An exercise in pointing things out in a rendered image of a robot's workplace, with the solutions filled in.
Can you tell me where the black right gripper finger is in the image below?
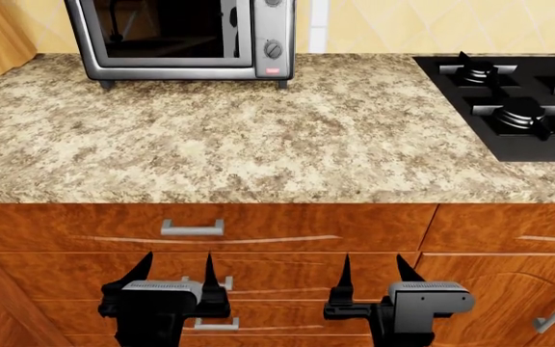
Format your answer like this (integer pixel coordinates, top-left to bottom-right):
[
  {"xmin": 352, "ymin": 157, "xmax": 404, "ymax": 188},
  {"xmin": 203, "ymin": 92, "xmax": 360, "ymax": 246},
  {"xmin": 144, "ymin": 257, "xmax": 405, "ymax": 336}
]
[
  {"xmin": 330, "ymin": 253, "xmax": 357, "ymax": 306},
  {"xmin": 395, "ymin": 254, "xmax": 427, "ymax": 283}
]

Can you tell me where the grey left gripper camera box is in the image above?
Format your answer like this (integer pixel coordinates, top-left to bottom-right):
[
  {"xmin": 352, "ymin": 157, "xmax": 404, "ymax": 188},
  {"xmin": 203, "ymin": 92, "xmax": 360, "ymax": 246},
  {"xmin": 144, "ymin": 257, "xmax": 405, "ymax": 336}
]
[{"xmin": 119, "ymin": 279, "xmax": 205, "ymax": 316}]

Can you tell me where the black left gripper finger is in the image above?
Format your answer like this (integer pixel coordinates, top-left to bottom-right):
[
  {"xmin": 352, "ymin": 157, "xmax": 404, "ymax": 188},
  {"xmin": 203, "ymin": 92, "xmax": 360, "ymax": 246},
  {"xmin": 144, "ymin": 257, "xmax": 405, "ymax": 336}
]
[
  {"xmin": 101, "ymin": 251, "xmax": 155, "ymax": 295},
  {"xmin": 201, "ymin": 252, "xmax": 222, "ymax": 295}
]

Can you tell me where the black gas stovetop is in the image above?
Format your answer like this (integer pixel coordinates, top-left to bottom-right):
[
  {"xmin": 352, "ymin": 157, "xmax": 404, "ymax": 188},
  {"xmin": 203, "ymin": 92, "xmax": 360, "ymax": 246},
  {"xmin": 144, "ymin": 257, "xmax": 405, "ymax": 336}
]
[{"xmin": 411, "ymin": 53, "xmax": 555, "ymax": 164}]

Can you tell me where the silver drawer handle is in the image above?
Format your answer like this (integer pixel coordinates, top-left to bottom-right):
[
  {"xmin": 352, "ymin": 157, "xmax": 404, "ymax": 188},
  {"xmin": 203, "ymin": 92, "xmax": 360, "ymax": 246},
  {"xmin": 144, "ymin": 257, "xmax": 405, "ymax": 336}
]
[
  {"xmin": 180, "ymin": 275, "xmax": 235, "ymax": 292},
  {"xmin": 160, "ymin": 217, "xmax": 225, "ymax": 237},
  {"xmin": 193, "ymin": 316, "xmax": 241, "ymax": 333}
]

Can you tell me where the black gas burner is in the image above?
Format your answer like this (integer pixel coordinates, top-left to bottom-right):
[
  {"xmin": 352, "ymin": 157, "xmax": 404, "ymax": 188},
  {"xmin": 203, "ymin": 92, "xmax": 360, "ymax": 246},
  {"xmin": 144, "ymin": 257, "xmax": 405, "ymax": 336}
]
[
  {"xmin": 471, "ymin": 95, "xmax": 555, "ymax": 142},
  {"xmin": 438, "ymin": 49, "xmax": 520, "ymax": 89}
]

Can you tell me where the silver toaster oven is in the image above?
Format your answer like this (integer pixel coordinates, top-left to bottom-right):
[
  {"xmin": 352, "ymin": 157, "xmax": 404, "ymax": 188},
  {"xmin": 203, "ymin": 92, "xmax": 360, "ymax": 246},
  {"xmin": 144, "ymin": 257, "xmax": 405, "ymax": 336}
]
[{"xmin": 64, "ymin": 0, "xmax": 297, "ymax": 91}]

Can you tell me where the short wooden drawer front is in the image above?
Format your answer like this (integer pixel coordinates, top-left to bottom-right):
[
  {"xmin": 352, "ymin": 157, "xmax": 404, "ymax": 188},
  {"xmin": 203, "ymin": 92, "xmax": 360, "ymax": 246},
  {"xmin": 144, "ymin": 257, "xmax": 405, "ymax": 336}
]
[{"xmin": 418, "ymin": 202, "xmax": 555, "ymax": 254}]

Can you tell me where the wide wooden drawer front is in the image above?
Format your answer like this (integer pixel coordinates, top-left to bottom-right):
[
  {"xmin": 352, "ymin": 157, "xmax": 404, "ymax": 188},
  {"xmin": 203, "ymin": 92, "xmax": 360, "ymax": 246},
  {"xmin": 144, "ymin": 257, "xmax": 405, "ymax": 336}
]
[{"xmin": 0, "ymin": 202, "xmax": 439, "ymax": 254}]

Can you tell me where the grey right gripper camera box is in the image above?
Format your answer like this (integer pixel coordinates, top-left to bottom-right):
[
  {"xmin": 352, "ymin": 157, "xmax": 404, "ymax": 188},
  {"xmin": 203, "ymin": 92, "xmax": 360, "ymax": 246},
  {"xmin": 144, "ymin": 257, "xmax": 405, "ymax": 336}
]
[{"xmin": 386, "ymin": 280, "xmax": 476, "ymax": 326}]

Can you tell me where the glass toaster oven door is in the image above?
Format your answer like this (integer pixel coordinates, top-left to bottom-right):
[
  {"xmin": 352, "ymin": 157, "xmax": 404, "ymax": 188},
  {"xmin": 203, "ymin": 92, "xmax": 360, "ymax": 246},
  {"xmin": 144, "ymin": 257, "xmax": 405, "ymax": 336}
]
[{"xmin": 65, "ymin": 0, "xmax": 256, "ymax": 70}]

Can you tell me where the grey gripper camera box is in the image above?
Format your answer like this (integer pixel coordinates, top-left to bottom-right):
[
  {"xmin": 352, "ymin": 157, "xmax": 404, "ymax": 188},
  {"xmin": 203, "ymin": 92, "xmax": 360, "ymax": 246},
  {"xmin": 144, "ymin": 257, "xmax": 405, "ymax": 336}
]
[
  {"xmin": 386, "ymin": 280, "xmax": 476, "ymax": 326},
  {"xmin": 119, "ymin": 279, "xmax": 205, "ymax": 316}
]

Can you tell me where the wooden cabinet door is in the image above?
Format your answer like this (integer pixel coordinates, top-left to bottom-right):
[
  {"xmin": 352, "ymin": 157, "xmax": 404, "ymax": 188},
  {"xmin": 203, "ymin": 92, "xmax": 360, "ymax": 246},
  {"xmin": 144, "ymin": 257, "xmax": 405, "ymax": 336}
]
[{"xmin": 412, "ymin": 252, "xmax": 555, "ymax": 347}]

